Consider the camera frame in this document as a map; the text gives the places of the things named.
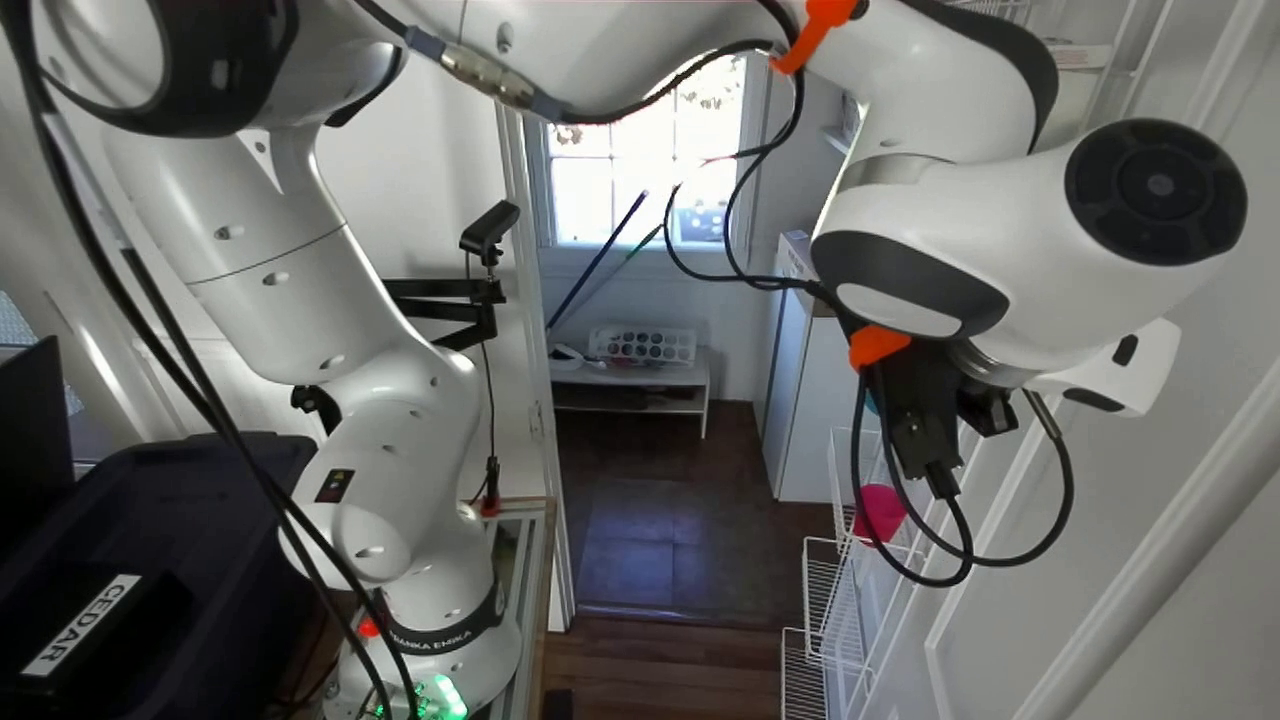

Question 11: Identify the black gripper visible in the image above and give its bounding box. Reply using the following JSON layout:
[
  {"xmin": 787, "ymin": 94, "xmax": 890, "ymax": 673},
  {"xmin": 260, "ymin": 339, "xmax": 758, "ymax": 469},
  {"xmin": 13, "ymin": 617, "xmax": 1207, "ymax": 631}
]
[{"xmin": 955, "ymin": 376, "xmax": 1029, "ymax": 445}]

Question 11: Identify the large orange cable tie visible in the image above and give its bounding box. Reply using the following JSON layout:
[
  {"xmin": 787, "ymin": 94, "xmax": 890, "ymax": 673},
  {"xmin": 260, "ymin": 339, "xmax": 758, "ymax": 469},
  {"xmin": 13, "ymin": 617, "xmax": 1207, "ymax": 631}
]
[{"xmin": 768, "ymin": 0, "xmax": 862, "ymax": 81}]

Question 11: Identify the black case with white label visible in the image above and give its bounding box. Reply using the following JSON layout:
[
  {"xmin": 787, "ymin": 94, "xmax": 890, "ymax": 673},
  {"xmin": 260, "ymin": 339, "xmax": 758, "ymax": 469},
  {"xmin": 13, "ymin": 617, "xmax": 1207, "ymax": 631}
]
[{"xmin": 0, "ymin": 429, "xmax": 329, "ymax": 720}]

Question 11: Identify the white cabinet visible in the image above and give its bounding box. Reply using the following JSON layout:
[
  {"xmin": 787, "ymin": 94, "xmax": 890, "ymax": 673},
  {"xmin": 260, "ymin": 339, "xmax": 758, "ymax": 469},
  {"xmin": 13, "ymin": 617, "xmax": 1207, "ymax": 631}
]
[{"xmin": 753, "ymin": 229, "xmax": 879, "ymax": 509}]

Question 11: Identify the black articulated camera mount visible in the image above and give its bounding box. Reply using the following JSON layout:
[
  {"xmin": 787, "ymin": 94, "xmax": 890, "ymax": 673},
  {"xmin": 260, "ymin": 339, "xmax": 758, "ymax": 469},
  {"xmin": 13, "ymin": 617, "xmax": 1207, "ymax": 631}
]
[{"xmin": 374, "ymin": 269, "xmax": 510, "ymax": 356}]

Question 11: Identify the white low bench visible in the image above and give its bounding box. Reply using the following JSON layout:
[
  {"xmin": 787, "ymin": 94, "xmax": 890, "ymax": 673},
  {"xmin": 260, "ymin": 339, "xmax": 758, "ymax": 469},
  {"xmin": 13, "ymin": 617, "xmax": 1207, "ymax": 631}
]
[{"xmin": 549, "ymin": 356, "xmax": 716, "ymax": 439}]

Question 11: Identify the small black camera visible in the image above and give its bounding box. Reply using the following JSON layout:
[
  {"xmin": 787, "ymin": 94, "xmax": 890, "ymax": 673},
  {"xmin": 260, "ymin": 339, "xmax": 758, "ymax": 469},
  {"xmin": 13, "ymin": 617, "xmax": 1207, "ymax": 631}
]
[{"xmin": 454, "ymin": 195, "xmax": 525, "ymax": 271}]

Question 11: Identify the window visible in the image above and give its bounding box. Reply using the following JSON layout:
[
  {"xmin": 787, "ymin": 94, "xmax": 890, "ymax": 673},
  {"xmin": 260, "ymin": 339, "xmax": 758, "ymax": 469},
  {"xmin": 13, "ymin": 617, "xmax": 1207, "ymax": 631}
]
[{"xmin": 543, "ymin": 53, "xmax": 753, "ymax": 251}]

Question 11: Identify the metal robot stand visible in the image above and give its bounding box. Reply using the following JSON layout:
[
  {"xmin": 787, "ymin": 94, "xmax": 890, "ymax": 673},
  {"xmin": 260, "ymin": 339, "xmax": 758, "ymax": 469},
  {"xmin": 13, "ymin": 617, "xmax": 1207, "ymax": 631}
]
[{"xmin": 463, "ymin": 492, "xmax": 563, "ymax": 720}]

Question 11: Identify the small orange cable tie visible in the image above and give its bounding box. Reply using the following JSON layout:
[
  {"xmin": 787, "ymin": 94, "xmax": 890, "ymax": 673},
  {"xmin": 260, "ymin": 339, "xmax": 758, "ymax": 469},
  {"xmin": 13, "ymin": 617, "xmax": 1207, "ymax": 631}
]
[{"xmin": 843, "ymin": 322, "xmax": 919, "ymax": 376}]

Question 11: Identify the white wire door rack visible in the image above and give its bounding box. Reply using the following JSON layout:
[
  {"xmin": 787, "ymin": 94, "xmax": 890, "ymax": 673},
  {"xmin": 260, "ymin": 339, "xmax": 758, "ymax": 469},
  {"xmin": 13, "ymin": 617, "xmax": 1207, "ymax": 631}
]
[{"xmin": 774, "ymin": 0, "xmax": 1280, "ymax": 720}]

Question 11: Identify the dark blue pole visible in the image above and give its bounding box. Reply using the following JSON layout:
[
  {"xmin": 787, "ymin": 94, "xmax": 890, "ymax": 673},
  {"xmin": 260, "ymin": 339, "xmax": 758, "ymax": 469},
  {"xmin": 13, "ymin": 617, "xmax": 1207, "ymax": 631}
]
[
  {"xmin": 585, "ymin": 217, "xmax": 672, "ymax": 293},
  {"xmin": 543, "ymin": 190, "xmax": 653, "ymax": 332}
]

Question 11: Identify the white paint palette tray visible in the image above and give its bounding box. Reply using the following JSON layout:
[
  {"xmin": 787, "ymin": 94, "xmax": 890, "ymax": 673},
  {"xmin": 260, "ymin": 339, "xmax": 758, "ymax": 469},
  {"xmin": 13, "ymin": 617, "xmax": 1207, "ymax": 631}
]
[{"xmin": 585, "ymin": 322, "xmax": 698, "ymax": 376}]

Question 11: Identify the white panel door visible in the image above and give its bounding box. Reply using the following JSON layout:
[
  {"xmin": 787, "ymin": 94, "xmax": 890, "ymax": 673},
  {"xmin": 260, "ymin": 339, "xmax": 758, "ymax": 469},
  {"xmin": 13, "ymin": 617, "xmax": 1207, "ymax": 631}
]
[{"xmin": 914, "ymin": 0, "xmax": 1280, "ymax": 720}]

